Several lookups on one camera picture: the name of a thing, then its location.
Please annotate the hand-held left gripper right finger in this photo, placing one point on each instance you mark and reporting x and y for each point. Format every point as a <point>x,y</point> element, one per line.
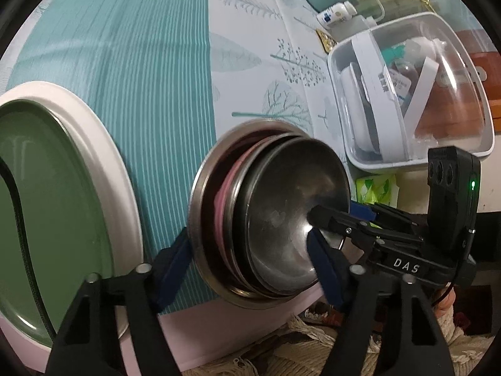
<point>323,270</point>

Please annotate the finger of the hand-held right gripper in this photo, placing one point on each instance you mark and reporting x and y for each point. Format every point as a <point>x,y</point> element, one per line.
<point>328,219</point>
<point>362,210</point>

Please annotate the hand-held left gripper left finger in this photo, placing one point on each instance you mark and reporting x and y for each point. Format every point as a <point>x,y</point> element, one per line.
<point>172,274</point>

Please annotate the small stainless steel bowl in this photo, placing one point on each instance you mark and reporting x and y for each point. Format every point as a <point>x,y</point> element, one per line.
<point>282,203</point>

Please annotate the large stainless steel bowl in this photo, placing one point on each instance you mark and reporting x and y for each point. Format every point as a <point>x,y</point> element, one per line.
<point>197,223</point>

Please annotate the medium stainless steel bowl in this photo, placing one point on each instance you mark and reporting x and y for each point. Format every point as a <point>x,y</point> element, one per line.
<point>242,211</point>

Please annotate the pink bowl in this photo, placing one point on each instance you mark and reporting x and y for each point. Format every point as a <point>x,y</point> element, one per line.
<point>225,199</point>

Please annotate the green plate white rim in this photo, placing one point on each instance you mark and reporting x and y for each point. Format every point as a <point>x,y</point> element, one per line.
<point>115,172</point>

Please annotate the person's right forearm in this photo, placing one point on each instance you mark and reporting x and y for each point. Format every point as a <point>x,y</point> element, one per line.
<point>462,333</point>

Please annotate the green tissue packet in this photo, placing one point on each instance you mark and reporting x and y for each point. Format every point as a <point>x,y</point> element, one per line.
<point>373,190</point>

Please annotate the fringed blanket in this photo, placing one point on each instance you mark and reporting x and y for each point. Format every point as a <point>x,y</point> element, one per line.
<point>282,344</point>

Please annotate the clear plastic storage box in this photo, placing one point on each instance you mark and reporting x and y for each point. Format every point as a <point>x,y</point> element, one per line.
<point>348,86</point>

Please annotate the white bottle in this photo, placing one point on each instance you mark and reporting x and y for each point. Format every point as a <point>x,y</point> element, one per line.
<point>336,15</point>

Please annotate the teal leaf print tablecloth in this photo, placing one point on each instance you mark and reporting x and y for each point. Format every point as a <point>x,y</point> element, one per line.
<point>137,66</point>

